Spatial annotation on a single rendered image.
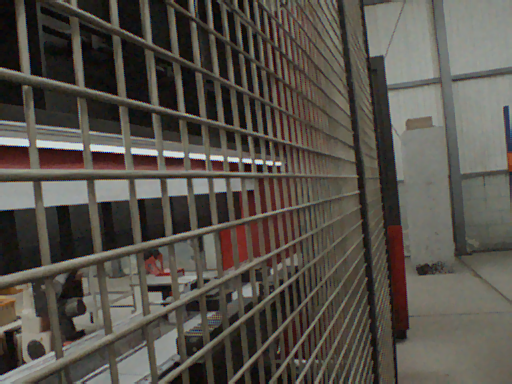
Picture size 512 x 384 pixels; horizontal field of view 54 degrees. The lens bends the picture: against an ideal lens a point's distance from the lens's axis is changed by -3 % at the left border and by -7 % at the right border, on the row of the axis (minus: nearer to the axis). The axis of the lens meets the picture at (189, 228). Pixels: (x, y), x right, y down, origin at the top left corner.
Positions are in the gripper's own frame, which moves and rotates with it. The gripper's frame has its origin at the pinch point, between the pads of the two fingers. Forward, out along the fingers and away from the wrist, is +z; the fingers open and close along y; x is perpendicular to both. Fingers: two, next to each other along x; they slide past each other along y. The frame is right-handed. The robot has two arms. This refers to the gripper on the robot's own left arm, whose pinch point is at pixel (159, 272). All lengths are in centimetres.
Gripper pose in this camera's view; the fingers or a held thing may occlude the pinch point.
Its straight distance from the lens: 220.7
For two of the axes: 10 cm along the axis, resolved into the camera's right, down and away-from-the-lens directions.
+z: 5.4, 8.3, -1.5
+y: 4.1, -1.1, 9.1
